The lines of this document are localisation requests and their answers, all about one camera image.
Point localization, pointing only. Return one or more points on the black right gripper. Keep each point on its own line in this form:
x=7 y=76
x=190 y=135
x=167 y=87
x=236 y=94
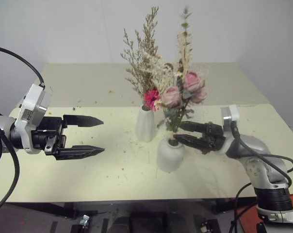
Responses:
x=213 y=138

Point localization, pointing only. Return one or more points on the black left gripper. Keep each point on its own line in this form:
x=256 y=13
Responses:
x=48 y=129

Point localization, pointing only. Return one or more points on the bouquet with pink roses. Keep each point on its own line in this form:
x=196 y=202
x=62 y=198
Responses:
x=190 y=82

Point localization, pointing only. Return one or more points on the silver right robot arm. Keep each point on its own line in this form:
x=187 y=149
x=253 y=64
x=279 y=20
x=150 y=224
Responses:
x=263 y=160

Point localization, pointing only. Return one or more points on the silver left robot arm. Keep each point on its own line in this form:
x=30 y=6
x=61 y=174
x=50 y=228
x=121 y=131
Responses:
x=2 y=132

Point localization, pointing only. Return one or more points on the round white vase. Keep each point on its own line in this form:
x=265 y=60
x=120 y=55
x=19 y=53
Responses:
x=169 y=156

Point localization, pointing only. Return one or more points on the tall faceted white vase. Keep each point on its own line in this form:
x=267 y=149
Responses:
x=145 y=125

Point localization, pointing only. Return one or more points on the dried bouquet with red gerbera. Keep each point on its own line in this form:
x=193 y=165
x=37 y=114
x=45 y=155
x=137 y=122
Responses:
x=146 y=65

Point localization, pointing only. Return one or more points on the small silver metal fitting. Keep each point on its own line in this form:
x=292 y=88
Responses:
x=84 y=221

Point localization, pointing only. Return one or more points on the orange red floor object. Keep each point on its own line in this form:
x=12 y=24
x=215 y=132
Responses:
x=249 y=218

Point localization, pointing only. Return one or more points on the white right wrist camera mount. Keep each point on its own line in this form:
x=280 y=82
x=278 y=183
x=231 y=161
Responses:
x=233 y=112

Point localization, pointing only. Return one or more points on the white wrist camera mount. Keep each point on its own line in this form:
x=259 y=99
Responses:
x=31 y=106
x=233 y=112

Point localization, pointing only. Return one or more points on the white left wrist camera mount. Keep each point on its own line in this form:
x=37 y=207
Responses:
x=31 y=106

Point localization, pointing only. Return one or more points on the black table frame bar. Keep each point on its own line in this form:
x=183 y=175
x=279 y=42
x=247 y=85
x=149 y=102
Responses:
x=47 y=208

